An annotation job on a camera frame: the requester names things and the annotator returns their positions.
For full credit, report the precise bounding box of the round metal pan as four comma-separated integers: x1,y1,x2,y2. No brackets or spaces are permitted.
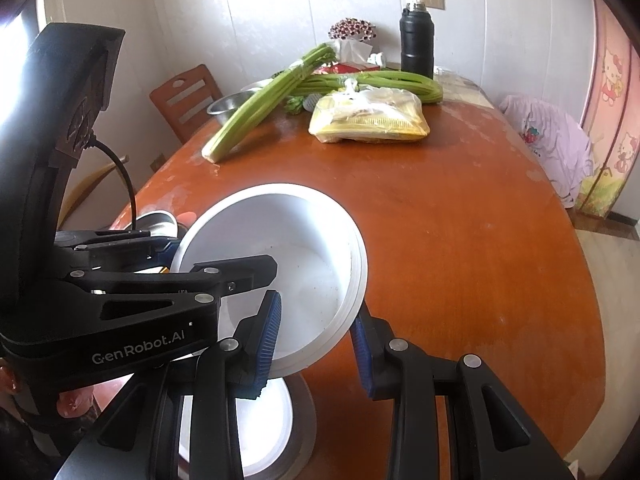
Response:
135,211,180,233

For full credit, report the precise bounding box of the yellow plastic food bag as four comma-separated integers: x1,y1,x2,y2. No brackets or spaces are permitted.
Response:
308,79,432,145

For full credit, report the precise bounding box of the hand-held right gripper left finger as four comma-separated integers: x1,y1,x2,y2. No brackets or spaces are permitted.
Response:
55,290,283,480

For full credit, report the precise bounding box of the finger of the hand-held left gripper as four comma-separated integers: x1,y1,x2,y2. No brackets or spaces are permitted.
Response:
54,229,180,275
60,254,279,333

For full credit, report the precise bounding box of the green celery bunch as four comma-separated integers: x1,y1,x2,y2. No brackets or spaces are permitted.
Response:
290,71,445,106
201,42,341,163

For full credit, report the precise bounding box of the person's dark clothing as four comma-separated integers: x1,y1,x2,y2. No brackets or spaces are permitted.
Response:
0,400,101,480

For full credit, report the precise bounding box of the brown wooden chair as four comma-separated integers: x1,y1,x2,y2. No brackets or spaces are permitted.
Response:
149,64,224,146

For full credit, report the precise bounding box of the stainless steel basin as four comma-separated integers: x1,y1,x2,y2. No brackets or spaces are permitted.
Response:
206,91,261,125

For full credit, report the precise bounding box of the red tissue box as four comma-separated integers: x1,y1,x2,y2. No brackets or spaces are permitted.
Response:
320,40,383,75

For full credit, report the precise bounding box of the black thermos flask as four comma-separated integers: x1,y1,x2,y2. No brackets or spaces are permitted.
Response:
399,0,435,80

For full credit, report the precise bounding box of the black cable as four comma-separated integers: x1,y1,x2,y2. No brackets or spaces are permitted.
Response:
87,137,138,231

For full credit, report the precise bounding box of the pink folding screen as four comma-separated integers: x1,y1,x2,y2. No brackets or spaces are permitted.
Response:
575,0,640,218

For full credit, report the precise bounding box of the pale pink garment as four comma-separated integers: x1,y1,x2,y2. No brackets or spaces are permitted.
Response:
500,94,593,208

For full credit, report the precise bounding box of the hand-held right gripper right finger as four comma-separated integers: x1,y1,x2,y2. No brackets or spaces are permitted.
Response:
350,301,576,480

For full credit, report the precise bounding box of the person's left hand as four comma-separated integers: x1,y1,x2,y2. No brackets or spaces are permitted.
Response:
57,387,98,418

